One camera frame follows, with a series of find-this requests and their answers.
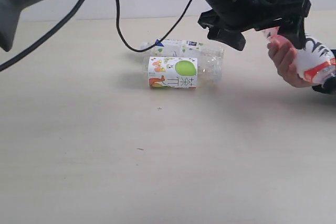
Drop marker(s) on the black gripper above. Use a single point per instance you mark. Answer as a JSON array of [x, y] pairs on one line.
[[242, 15]]

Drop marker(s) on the pink peach bottle black cap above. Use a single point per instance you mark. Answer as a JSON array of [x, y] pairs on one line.
[[310, 59]]

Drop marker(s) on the clear bottle butterfly lime label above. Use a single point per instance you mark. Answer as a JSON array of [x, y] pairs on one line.
[[182, 72]]

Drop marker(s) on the clear bottle blue leaf label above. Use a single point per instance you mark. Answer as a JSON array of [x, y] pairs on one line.
[[184, 48]]

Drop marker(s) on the person's open bare hand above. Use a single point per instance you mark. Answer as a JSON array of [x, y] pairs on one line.
[[283, 54]]

